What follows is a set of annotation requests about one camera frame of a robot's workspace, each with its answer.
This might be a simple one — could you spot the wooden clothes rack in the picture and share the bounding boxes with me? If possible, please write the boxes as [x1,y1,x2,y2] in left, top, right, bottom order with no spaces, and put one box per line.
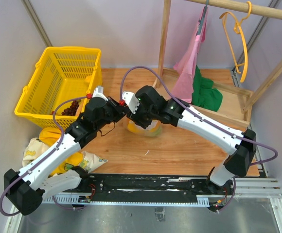
[158,0,282,128]

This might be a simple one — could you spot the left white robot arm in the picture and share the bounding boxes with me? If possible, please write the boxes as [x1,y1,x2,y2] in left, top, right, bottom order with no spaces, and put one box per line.
[0,96,129,216]

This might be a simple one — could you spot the sliced mango toy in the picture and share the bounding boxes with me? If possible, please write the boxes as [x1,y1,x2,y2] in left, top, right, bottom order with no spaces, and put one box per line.
[38,127,61,147]

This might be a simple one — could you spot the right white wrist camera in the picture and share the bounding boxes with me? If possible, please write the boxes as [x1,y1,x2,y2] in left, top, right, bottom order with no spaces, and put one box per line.
[122,91,140,114]

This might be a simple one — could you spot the yellow plastic basket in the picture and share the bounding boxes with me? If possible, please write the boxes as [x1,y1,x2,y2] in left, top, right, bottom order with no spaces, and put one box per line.
[14,46,103,129]

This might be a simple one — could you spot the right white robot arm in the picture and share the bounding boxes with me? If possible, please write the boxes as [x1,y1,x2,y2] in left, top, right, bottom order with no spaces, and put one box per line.
[122,85,256,194]

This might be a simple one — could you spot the purple grapes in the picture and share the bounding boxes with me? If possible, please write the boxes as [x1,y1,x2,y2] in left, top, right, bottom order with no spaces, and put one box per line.
[61,100,81,116]

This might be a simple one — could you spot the grey clothes hanger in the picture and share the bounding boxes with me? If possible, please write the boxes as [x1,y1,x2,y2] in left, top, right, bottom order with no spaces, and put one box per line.
[196,0,209,35]

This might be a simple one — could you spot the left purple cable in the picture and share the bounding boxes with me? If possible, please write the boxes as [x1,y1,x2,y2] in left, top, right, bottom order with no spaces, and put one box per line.
[0,95,90,216]

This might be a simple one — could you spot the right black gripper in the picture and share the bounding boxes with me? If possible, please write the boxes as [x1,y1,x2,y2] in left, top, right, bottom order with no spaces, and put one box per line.
[126,100,157,129]

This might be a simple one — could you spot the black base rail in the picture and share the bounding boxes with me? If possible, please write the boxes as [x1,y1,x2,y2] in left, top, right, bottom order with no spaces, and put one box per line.
[68,173,234,204]

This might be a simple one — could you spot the yellow clothes hanger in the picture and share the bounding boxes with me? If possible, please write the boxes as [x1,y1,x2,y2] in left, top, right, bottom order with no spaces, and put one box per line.
[219,0,253,83]

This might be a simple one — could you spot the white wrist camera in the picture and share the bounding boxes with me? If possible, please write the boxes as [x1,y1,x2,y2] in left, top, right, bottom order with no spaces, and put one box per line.
[122,91,140,114]
[86,85,108,101]

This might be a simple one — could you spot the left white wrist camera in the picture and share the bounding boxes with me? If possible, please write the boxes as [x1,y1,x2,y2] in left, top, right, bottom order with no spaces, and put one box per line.
[86,85,108,101]

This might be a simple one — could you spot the pink cloth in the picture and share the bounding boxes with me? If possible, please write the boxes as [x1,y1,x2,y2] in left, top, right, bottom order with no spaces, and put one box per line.
[172,12,208,103]

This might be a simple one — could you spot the orange mango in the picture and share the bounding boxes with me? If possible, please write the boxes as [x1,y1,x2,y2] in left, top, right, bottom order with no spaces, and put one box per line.
[127,120,142,134]

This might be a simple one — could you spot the clear zip bag orange zipper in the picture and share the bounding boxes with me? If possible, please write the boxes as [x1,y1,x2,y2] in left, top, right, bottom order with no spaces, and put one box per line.
[125,118,162,137]

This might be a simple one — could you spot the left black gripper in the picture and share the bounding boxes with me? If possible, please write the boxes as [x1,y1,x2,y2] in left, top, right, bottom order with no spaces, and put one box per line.
[95,96,131,131]

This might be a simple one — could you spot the purple cable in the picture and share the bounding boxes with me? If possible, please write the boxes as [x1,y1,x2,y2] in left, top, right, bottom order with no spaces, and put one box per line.
[0,95,90,216]
[120,66,279,166]

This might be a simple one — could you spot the yellow patterned cloth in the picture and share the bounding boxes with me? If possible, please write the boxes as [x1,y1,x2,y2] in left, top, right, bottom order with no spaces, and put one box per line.
[22,135,108,176]

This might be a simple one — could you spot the green cloth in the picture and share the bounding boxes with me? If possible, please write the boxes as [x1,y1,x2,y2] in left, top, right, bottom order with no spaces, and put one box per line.
[191,66,223,112]

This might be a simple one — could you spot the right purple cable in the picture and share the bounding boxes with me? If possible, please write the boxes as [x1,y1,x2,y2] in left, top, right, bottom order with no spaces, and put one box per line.
[120,66,279,166]

